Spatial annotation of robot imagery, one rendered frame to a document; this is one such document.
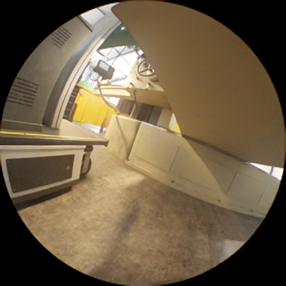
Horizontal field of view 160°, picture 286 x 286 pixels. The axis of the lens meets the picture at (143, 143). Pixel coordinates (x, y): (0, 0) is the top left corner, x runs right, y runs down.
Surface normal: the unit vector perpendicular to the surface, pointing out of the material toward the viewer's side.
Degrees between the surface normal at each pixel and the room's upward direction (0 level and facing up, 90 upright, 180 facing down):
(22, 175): 90
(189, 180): 90
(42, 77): 90
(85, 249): 0
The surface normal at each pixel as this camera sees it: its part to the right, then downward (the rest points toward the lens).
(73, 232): 0.35, -0.93
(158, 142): -0.41, -0.07
